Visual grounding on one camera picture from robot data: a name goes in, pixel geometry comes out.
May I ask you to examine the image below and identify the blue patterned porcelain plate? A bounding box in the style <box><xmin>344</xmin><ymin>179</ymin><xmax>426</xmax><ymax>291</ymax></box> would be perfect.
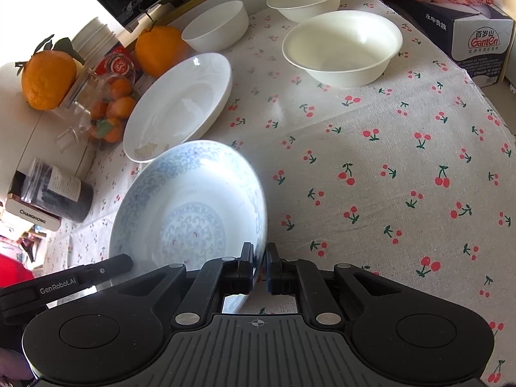
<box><xmin>108</xmin><ymin>140</ymin><xmax>269</xmax><ymax>315</ymax></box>

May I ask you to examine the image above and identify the large cream plastic bowl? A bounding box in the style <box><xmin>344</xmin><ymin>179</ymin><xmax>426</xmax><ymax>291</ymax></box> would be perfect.
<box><xmin>282</xmin><ymin>11</ymin><xmax>403</xmax><ymax>88</ymax></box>

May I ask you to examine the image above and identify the small white ceramic bowl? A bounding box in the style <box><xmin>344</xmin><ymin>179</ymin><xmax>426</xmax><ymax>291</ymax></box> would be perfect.
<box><xmin>181</xmin><ymin>0</ymin><xmax>249</xmax><ymax>53</ymax></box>

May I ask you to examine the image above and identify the person's left hand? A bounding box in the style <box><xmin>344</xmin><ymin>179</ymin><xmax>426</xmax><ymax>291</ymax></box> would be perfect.
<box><xmin>0</xmin><ymin>349</ymin><xmax>33</xmax><ymax>381</ymax></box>

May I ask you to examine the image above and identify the red chair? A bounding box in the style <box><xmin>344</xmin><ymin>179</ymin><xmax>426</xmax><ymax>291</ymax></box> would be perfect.
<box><xmin>0</xmin><ymin>254</ymin><xmax>34</xmax><ymax>288</ymax></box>

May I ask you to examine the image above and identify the dark tea jar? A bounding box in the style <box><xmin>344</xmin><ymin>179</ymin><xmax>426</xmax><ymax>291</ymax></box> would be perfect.
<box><xmin>10</xmin><ymin>157</ymin><xmax>94</xmax><ymax>223</ymax></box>

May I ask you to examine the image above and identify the cherry print tablecloth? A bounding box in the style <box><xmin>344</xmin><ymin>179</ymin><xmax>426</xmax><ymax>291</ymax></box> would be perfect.
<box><xmin>42</xmin><ymin>0</ymin><xmax>516</xmax><ymax>385</ymax></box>

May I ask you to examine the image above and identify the white Changhong appliance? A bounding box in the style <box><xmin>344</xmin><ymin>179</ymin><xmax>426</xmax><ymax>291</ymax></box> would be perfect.
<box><xmin>1</xmin><ymin>64</ymin><xmax>96</xmax><ymax>232</ymax></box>

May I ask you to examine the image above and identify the plain white deep plate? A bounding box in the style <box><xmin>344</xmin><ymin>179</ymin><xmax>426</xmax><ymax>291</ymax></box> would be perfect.
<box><xmin>123</xmin><ymin>53</ymin><xmax>233</xmax><ymax>163</ymax></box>

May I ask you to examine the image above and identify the clear jar of kumquats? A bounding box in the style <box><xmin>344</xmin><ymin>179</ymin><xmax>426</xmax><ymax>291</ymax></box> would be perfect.
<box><xmin>55</xmin><ymin>68</ymin><xmax>139</xmax><ymax>152</ymax></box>

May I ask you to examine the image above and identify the large orange with leaves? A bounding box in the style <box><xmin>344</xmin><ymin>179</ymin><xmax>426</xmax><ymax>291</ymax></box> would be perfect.
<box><xmin>14</xmin><ymin>35</ymin><xmax>84</xmax><ymax>111</ymax></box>

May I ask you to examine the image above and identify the large orange by microwave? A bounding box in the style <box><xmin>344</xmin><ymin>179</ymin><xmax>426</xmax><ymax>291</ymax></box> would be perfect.
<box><xmin>135</xmin><ymin>23</ymin><xmax>190</xmax><ymax>79</ymax></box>

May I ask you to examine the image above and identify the red tin can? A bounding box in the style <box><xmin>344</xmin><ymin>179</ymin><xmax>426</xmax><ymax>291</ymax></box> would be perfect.
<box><xmin>94</xmin><ymin>46</ymin><xmax>142</xmax><ymax>84</ymax></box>

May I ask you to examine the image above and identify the stack of white cups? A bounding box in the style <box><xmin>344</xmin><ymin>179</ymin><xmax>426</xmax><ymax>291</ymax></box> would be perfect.
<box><xmin>72</xmin><ymin>17</ymin><xmax>118</xmax><ymax>60</ymax></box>

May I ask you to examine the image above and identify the Ganten water carton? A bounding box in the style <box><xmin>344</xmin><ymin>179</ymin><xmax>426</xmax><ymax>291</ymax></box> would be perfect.
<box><xmin>382</xmin><ymin>0</ymin><xmax>514</xmax><ymax>87</ymax></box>

